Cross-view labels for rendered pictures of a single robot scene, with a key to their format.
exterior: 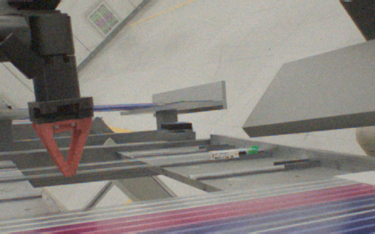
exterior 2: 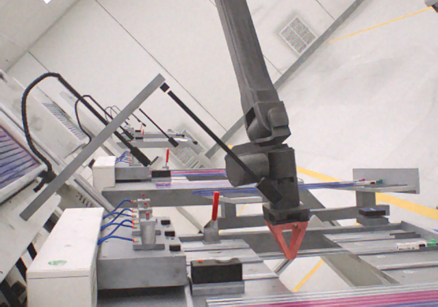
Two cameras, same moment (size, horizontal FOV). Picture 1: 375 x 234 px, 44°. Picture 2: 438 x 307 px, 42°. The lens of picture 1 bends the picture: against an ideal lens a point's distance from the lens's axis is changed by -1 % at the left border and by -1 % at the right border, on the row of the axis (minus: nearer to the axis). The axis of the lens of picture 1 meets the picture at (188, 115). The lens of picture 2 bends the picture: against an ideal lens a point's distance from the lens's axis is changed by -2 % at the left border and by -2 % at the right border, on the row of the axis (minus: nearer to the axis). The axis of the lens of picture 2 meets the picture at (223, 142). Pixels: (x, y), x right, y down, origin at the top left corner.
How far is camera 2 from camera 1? 0.49 m
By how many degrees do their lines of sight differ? 17
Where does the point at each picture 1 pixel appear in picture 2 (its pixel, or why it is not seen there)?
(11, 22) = (258, 159)
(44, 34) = (277, 164)
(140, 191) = (339, 262)
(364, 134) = not seen: outside the picture
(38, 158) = (261, 237)
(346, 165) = not seen: outside the picture
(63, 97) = (289, 206)
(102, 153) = (310, 235)
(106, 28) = (300, 45)
